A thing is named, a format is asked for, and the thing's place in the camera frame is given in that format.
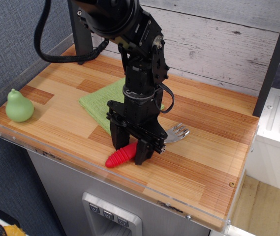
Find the silver toy fridge cabinet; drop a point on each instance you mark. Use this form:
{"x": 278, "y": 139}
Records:
{"x": 65, "y": 187}

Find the white plastic sink unit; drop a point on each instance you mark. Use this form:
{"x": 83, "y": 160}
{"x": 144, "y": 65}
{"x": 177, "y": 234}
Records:
{"x": 263, "y": 161}

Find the dark left frame post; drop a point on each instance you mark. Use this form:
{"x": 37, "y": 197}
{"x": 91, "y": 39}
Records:
{"x": 82, "y": 37}

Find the green plastic pear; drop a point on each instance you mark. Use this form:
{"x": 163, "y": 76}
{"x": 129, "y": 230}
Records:
{"x": 18, "y": 107}

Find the dark right frame post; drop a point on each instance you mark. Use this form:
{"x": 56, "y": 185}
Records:
{"x": 268, "y": 81}

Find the dark frame post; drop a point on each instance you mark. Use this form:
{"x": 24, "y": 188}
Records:
{"x": 82, "y": 37}
{"x": 268, "y": 81}

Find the yellow black object corner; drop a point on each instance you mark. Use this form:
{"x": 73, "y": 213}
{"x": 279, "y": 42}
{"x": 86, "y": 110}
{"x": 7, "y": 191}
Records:
{"x": 11, "y": 230}

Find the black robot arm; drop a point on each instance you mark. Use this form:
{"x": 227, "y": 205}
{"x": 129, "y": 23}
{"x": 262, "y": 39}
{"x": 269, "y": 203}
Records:
{"x": 141, "y": 45}

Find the green folded towel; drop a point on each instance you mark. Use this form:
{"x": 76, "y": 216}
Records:
{"x": 95, "y": 103}

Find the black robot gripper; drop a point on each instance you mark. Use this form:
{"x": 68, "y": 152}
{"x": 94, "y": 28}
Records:
{"x": 138, "y": 119}

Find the silver dispenser button panel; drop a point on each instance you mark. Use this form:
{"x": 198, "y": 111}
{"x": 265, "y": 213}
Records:
{"x": 109, "y": 215}

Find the red handled metal fork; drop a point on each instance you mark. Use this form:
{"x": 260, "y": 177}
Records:
{"x": 128, "y": 152}

